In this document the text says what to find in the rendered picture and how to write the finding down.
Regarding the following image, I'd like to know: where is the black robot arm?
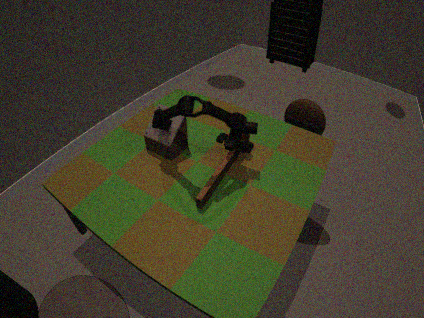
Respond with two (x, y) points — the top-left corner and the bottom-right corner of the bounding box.
(152, 96), (258, 151)

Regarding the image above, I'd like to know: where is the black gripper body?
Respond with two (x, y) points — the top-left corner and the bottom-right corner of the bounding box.
(216, 131), (253, 153)

